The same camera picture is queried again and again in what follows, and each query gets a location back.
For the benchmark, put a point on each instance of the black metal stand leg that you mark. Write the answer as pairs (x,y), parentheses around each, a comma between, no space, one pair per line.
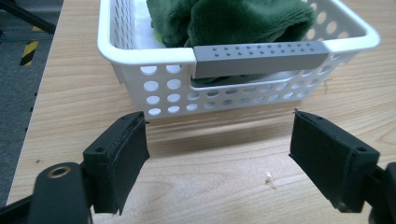
(28,15)

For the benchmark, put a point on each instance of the green plush cloth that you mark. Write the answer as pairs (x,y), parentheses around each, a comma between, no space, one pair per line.
(230,21)

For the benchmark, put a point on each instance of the yellow green item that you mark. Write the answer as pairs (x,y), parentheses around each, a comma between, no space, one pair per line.
(158,37)

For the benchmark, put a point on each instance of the white perforated plastic basket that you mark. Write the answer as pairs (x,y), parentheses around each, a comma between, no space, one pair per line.
(162,77)

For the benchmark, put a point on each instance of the yellow black striped floor tape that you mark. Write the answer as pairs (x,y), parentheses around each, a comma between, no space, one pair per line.
(29,52)

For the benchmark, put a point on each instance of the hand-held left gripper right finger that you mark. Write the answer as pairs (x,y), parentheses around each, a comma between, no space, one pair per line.
(330,161)

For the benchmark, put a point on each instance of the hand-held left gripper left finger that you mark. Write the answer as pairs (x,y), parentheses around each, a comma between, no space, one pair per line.
(115,161)

